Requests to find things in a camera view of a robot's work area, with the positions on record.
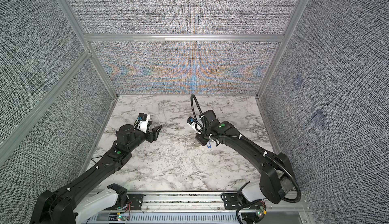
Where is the black corrugated right cable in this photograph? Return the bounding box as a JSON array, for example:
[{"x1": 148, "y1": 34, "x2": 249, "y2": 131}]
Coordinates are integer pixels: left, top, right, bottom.
[{"x1": 190, "y1": 93, "x2": 302, "y2": 203}]

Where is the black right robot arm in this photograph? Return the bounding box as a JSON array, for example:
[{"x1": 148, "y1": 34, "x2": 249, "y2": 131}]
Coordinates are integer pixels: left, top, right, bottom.
[{"x1": 196, "y1": 110, "x2": 302, "y2": 204}]

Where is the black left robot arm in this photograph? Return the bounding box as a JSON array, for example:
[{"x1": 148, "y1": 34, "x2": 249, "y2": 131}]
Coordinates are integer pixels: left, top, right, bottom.
[{"x1": 30, "y1": 124, "x2": 162, "y2": 224}]

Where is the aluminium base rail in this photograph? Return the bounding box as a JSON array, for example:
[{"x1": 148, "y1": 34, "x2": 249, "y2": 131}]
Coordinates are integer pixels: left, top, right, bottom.
[{"x1": 76, "y1": 189, "x2": 315, "y2": 224}]

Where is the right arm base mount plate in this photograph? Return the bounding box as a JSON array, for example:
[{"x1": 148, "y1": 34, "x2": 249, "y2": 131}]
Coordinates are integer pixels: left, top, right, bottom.
[{"x1": 220, "y1": 192, "x2": 266, "y2": 210}]

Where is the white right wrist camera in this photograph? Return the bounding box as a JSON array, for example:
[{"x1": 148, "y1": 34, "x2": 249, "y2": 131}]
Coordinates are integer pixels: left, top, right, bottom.
[{"x1": 187, "y1": 117, "x2": 203, "y2": 134}]

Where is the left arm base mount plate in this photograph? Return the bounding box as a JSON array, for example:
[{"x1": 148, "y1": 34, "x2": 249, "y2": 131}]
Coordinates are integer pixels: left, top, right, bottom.
[{"x1": 112, "y1": 194, "x2": 144, "y2": 212}]

